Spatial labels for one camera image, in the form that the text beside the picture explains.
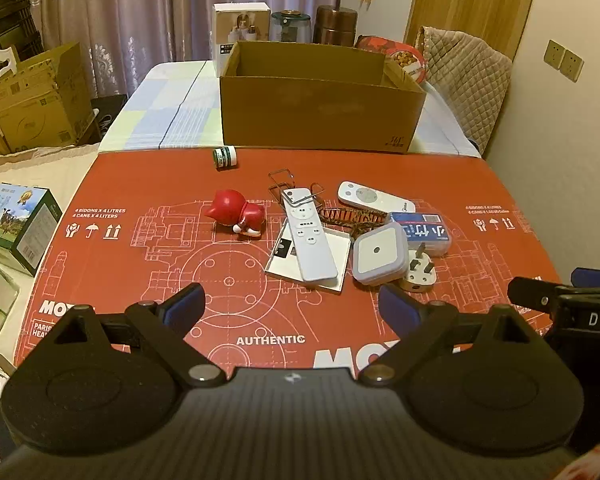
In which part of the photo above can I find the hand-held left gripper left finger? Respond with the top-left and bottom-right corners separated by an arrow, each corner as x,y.
55,282 -> 228,388

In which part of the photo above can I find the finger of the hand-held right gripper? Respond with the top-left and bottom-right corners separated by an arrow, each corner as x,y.
507,276 -> 576,319
570,267 -> 600,288

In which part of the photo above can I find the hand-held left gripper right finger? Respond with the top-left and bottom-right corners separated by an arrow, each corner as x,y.
360,282 -> 544,388

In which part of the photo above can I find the white plug adapter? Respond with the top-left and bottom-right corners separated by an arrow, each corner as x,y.
399,242 -> 437,293

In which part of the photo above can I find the square white night light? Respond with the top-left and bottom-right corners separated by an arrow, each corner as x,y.
351,223 -> 410,286

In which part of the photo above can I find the small blue white box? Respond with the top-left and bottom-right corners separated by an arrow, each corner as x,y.
389,211 -> 453,257

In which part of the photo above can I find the brown hair claw clip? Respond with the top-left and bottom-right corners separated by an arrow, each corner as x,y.
320,205 -> 388,238

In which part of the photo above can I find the red cat figurine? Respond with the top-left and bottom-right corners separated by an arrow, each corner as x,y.
203,189 -> 266,237

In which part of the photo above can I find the long white remote control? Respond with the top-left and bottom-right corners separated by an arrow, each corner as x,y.
281,187 -> 339,283

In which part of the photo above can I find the short white remote control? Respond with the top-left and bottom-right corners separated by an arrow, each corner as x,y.
337,181 -> 416,213

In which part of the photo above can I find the small green medicine bottle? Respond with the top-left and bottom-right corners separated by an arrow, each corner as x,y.
212,146 -> 238,171

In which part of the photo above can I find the metal wire rack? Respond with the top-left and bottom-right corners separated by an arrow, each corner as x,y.
267,167 -> 327,206

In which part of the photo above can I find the brown cardboard box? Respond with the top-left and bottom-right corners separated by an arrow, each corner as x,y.
219,40 -> 427,154

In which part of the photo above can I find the green milk carton box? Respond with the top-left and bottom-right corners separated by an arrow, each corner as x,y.
0,184 -> 63,277

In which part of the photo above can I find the beige quilted chair cover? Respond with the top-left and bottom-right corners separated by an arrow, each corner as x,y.
417,25 -> 513,153

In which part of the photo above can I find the red instant meal bowl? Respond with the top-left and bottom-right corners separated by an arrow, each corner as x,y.
355,34 -> 427,85

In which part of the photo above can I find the brown printed storage carton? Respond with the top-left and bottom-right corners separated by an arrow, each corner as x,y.
0,42 -> 98,153

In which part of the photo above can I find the white product box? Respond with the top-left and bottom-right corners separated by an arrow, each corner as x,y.
211,2 -> 272,78

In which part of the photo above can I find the brown metal canister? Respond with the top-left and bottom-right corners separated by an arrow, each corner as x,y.
314,5 -> 358,48

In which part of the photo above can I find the glass jar green lid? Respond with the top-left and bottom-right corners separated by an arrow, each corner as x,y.
270,10 -> 313,44

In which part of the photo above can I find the mauve curtain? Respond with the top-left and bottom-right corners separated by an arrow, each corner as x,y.
20,0 -> 343,98

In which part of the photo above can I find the beige wall socket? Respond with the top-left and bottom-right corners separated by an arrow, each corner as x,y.
561,50 -> 585,82
544,39 -> 566,68

